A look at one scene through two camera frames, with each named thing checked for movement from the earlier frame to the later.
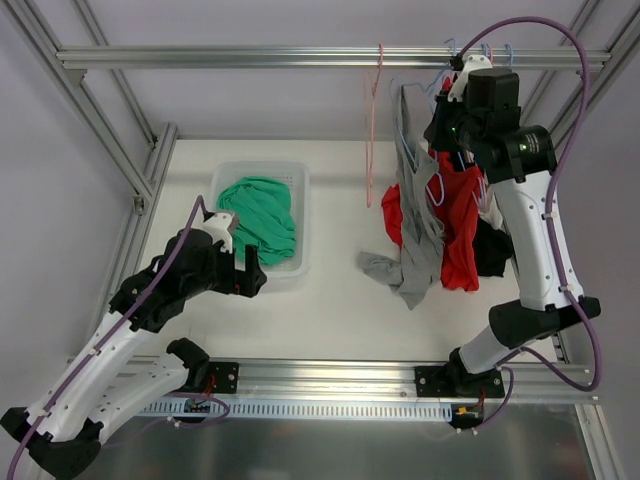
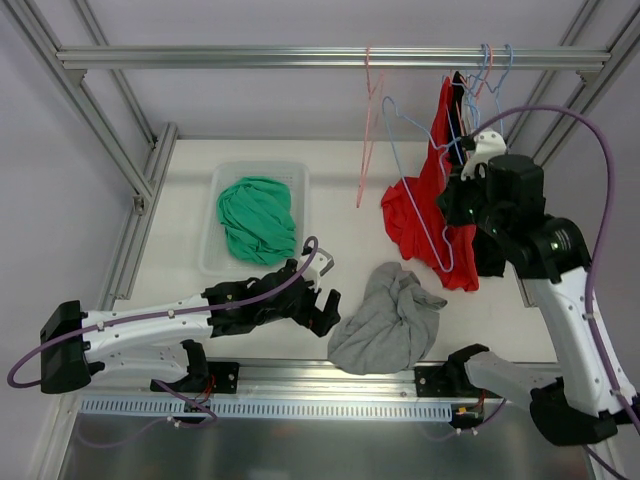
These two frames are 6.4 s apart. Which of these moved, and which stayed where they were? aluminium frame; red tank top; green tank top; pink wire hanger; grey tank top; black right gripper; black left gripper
Moved: black right gripper; black left gripper; grey tank top; pink wire hanger
Stayed: aluminium frame; green tank top; red tank top
